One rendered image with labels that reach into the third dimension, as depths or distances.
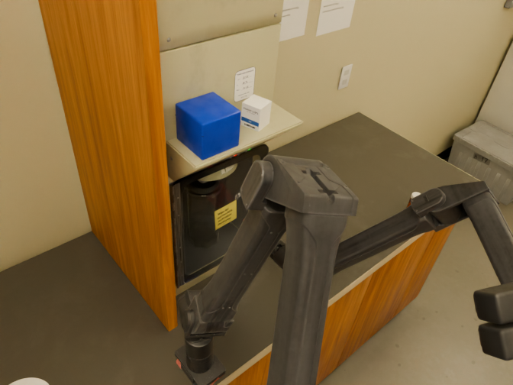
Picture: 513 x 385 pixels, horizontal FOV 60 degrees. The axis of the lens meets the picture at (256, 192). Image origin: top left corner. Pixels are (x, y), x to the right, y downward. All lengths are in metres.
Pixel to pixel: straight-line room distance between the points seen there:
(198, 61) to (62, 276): 0.85
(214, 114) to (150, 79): 0.18
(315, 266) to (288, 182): 0.10
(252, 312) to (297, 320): 0.84
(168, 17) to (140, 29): 0.14
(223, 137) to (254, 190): 0.39
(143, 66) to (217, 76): 0.26
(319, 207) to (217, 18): 0.55
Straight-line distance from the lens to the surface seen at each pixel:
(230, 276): 0.72
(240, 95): 1.08
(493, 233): 0.97
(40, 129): 1.39
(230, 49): 1.01
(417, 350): 2.62
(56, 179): 1.49
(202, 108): 0.95
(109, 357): 1.33
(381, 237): 1.06
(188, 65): 0.96
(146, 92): 0.82
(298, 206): 0.51
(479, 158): 3.70
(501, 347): 0.54
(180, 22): 0.91
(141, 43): 0.78
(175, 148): 0.98
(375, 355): 2.52
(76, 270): 1.53
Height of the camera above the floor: 2.08
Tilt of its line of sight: 41 degrees down
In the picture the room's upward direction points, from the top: 6 degrees clockwise
